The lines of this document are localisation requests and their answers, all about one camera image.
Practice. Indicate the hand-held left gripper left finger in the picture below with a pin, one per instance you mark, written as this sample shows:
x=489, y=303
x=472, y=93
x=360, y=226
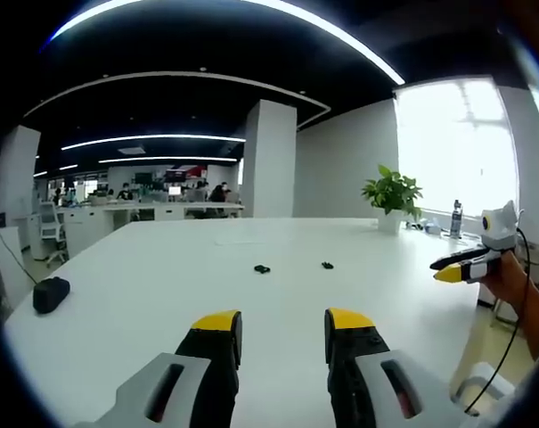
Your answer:
x=193, y=388

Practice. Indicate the computer monitor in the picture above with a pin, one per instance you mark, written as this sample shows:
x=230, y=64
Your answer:
x=174, y=191

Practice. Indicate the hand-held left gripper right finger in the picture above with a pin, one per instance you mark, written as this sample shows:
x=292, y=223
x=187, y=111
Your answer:
x=362, y=383

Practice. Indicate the green potted plant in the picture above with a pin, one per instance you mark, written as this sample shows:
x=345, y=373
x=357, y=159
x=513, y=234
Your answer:
x=394, y=196

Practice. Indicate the person's right hand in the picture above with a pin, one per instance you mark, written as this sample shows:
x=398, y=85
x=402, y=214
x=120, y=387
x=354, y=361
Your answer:
x=512, y=285

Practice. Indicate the black plastic buckle socket part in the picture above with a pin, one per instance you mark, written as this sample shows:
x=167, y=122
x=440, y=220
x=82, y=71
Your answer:
x=263, y=269

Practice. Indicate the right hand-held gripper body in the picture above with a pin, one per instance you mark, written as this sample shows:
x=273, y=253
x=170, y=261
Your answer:
x=500, y=232

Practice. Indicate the black plastic buckle prong part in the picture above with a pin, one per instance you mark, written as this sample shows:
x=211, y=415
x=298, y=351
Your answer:
x=327, y=265

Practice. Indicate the white office desk row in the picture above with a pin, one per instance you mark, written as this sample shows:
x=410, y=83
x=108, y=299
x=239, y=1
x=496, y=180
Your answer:
x=162, y=209

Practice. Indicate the white office chair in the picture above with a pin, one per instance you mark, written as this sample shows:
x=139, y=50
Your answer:
x=51, y=227

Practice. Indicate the black pouch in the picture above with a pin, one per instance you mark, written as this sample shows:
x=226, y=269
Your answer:
x=51, y=295

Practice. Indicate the tissue box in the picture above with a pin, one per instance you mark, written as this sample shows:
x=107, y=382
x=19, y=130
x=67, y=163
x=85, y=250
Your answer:
x=432, y=227

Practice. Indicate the dark drink bottle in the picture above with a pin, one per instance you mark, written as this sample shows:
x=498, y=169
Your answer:
x=456, y=220

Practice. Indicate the long ceiling light strip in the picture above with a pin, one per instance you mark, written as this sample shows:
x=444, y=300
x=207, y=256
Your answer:
x=340, y=35

